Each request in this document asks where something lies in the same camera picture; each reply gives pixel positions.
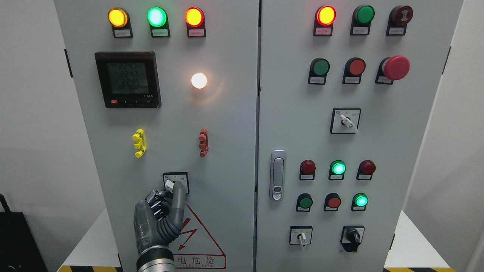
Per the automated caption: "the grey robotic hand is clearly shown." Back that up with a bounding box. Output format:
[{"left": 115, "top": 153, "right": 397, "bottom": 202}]
[{"left": 134, "top": 181, "right": 186, "bottom": 255}]

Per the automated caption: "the white rotary light switch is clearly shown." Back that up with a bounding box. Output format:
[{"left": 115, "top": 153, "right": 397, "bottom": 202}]
[{"left": 162, "top": 172, "right": 190, "bottom": 195}]

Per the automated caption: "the red electrical hazard warning sticker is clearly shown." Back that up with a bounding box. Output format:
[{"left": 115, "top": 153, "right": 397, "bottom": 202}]
[{"left": 169, "top": 205, "right": 226, "bottom": 270}]

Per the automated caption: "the yellow terminal clip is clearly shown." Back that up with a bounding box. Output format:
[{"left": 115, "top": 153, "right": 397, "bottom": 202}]
[{"left": 132, "top": 128, "right": 147, "bottom": 158}]

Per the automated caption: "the red terminal clip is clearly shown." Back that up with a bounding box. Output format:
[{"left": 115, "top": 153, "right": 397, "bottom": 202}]
[{"left": 199, "top": 128, "right": 209, "bottom": 157}]

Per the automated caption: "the grey left cabinet door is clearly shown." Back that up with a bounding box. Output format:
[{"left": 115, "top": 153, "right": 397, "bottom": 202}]
[{"left": 55, "top": 0, "right": 259, "bottom": 272}]

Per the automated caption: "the grey cabinet door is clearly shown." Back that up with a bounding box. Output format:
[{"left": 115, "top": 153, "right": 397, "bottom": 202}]
[
  {"left": 55, "top": 0, "right": 259, "bottom": 272},
  {"left": 256, "top": 0, "right": 463, "bottom": 272}
]

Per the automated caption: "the black digital power meter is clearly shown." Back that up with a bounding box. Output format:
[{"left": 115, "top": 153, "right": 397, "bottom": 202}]
[{"left": 95, "top": 51, "right": 162, "bottom": 108}]

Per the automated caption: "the small clear light bulb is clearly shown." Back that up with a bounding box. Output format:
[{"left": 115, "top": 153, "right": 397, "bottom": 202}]
[{"left": 191, "top": 72, "right": 208, "bottom": 89}]

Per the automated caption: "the green push button lower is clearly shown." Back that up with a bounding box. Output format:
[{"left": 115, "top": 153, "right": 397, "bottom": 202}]
[{"left": 296, "top": 193, "right": 313, "bottom": 212}]

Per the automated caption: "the green push button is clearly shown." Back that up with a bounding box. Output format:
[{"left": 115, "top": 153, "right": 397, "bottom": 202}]
[
  {"left": 308, "top": 57, "right": 330, "bottom": 85},
  {"left": 296, "top": 193, "right": 313, "bottom": 212}
]

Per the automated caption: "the dark red lamp lower left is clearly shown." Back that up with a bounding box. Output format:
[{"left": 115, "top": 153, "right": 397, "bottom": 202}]
[{"left": 299, "top": 159, "right": 316, "bottom": 181}]

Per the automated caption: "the dark red lamp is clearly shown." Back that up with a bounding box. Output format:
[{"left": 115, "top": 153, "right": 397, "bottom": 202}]
[
  {"left": 299, "top": 159, "right": 316, "bottom": 181},
  {"left": 356, "top": 160, "right": 376, "bottom": 181}
]

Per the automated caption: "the red push button lower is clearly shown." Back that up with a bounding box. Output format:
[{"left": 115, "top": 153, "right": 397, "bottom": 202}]
[{"left": 323, "top": 193, "right": 341, "bottom": 212}]

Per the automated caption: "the red push button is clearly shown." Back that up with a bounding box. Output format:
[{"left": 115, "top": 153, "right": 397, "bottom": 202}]
[
  {"left": 342, "top": 57, "right": 366, "bottom": 85},
  {"left": 323, "top": 193, "right": 341, "bottom": 212}
]

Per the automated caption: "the green lit lamp middle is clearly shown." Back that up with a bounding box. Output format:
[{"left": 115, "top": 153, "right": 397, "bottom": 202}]
[{"left": 328, "top": 160, "right": 346, "bottom": 181}]

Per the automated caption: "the green lit button lower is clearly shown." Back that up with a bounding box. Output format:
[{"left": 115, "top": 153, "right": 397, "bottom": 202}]
[{"left": 351, "top": 193, "right": 369, "bottom": 212}]

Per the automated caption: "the green lit indicator lamp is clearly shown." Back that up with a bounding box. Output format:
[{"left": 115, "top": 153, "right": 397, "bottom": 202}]
[{"left": 147, "top": 6, "right": 171, "bottom": 38}]

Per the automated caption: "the yellow indicator lamp top left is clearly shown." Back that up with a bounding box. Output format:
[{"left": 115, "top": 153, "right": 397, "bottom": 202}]
[{"left": 107, "top": 7, "right": 133, "bottom": 38}]

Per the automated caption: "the red-orange indicator lamp left door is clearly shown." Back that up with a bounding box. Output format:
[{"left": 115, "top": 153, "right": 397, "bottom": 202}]
[{"left": 185, "top": 6, "right": 206, "bottom": 37}]

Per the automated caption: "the red-orange indicator lamp door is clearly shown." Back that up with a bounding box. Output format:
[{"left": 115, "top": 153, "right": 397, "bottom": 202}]
[
  {"left": 185, "top": 6, "right": 206, "bottom": 37},
  {"left": 313, "top": 5, "right": 337, "bottom": 36}
]

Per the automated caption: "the dark red lamp lower right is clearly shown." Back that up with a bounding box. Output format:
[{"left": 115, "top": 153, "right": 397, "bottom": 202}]
[{"left": 356, "top": 160, "right": 376, "bottom": 181}]

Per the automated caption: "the green push button upper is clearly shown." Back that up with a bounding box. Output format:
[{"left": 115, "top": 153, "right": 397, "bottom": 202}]
[{"left": 308, "top": 57, "right": 330, "bottom": 85}]

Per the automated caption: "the grey right cabinet door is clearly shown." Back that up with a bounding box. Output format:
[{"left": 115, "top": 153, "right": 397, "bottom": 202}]
[{"left": 256, "top": 0, "right": 463, "bottom": 272}]

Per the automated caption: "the red push button upper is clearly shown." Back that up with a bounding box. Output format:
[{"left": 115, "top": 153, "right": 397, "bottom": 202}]
[{"left": 342, "top": 57, "right": 366, "bottom": 85}]

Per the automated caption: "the red-orange indicator lamp right door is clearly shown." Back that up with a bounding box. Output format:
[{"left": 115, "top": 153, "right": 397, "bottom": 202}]
[{"left": 313, "top": 5, "right": 337, "bottom": 36}]

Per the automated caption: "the red emergency stop mushroom button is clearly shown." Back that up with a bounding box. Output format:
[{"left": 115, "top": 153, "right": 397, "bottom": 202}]
[{"left": 375, "top": 55, "right": 410, "bottom": 85}]

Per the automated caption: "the green unlit indicator lamp top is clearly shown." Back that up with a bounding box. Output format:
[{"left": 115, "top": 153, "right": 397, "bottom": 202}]
[{"left": 350, "top": 5, "right": 375, "bottom": 36}]

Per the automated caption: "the dark red buzzer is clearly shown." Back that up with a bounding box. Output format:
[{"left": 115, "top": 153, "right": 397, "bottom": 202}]
[{"left": 386, "top": 5, "right": 413, "bottom": 36}]

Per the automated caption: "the silver cabinet door handle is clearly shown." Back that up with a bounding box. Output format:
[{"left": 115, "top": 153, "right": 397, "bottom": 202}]
[{"left": 269, "top": 150, "right": 286, "bottom": 201}]

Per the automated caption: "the white rotary switch bottom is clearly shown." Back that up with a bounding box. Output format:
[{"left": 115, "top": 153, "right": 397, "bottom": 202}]
[{"left": 289, "top": 226, "right": 313, "bottom": 251}]

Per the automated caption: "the black selector knob switch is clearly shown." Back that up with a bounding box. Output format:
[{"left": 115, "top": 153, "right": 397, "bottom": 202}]
[{"left": 340, "top": 226, "right": 365, "bottom": 252}]

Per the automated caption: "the white rotary switch upper right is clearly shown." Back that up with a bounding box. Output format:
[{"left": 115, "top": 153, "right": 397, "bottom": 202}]
[{"left": 330, "top": 107, "right": 361, "bottom": 134}]

